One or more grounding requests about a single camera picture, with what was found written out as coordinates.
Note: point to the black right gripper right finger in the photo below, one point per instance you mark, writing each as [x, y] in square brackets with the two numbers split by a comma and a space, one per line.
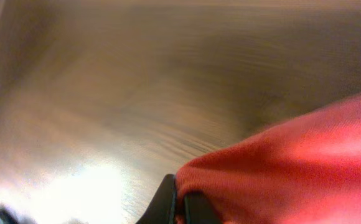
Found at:
[198, 210]

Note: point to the orange printed t-shirt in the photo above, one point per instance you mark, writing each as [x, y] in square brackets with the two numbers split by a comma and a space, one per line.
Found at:
[305, 170]

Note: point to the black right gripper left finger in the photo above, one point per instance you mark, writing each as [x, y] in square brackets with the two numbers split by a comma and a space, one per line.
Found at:
[162, 207]

